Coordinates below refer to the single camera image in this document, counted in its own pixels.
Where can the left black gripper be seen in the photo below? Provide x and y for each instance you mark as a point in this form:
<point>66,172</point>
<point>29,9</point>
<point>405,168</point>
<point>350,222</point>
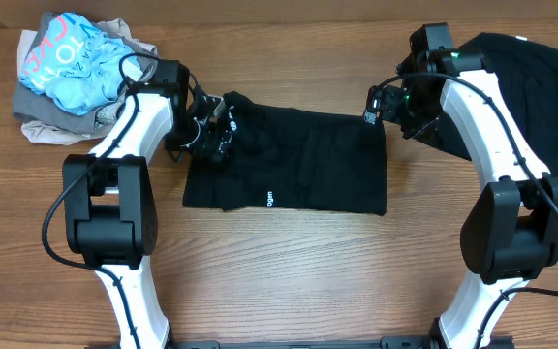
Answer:
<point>206,146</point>

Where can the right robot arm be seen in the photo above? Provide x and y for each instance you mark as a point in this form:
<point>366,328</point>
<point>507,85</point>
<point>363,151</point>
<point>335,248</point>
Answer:
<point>450,99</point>

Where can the black garment at right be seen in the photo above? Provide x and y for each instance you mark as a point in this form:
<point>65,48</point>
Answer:
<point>528,78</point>

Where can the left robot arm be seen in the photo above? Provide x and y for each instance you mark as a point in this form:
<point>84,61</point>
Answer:
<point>110,214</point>

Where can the black t-shirt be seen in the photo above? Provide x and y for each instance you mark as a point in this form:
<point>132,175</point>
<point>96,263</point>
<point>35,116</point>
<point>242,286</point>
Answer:
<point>288,158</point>

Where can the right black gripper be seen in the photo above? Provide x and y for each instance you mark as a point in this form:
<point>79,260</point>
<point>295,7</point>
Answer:
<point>388,98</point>

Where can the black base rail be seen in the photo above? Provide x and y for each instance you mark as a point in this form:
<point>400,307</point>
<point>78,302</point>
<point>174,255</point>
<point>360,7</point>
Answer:
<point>298,345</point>

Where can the light blue printed shirt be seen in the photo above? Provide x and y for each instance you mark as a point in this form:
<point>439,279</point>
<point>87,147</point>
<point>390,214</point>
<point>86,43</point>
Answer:
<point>77,65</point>

